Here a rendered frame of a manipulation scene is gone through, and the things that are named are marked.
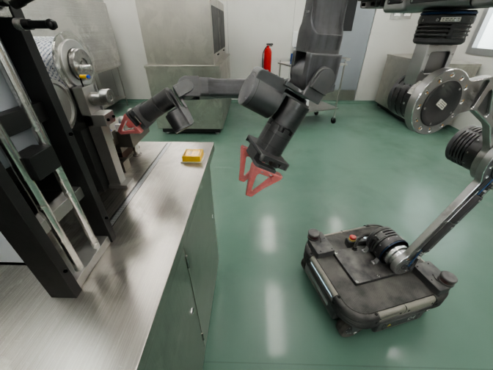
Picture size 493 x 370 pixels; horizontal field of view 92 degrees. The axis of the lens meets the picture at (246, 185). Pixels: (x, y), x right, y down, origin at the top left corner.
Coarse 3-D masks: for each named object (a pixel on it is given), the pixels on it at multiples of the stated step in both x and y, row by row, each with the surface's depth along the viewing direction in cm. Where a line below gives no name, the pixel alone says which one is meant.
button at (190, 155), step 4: (184, 152) 94; (188, 152) 93; (192, 152) 93; (196, 152) 93; (200, 152) 93; (184, 156) 91; (188, 156) 91; (192, 156) 91; (196, 156) 91; (200, 156) 91; (184, 160) 91; (188, 160) 91; (192, 160) 91; (196, 160) 91; (200, 160) 92
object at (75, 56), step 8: (72, 48) 60; (80, 48) 61; (72, 56) 59; (80, 56) 61; (88, 56) 64; (72, 64) 59; (80, 64) 62; (88, 64) 64; (72, 72) 60; (80, 72) 61; (88, 72) 64
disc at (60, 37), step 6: (60, 36) 57; (66, 36) 59; (72, 36) 61; (54, 42) 55; (60, 42) 57; (78, 42) 63; (54, 48) 55; (84, 48) 65; (54, 54) 55; (54, 60) 56; (60, 66) 57; (60, 72) 57; (66, 78) 59; (66, 84) 59; (72, 84) 61; (72, 90) 61
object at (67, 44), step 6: (66, 42) 58; (72, 42) 60; (60, 48) 57; (66, 48) 58; (60, 54) 57; (66, 54) 58; (60, 60) 57; (66, 60) 58; (66, 66) 58; (66, 72) 58; (72, 78) 60; (78, 84) 63
